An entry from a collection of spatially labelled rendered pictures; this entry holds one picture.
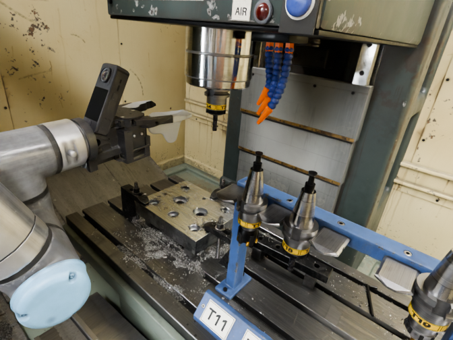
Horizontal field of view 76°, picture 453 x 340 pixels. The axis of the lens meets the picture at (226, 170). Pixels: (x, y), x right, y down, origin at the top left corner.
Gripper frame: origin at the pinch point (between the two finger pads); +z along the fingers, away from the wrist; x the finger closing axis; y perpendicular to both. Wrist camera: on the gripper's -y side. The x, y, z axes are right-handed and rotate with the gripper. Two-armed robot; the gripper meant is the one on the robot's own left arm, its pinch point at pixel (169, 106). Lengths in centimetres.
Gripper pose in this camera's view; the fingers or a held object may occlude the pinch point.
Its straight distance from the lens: 62.0
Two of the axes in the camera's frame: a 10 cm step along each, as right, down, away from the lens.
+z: 5.9, -3.4, 7.4
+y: -0.6, 8.9, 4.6
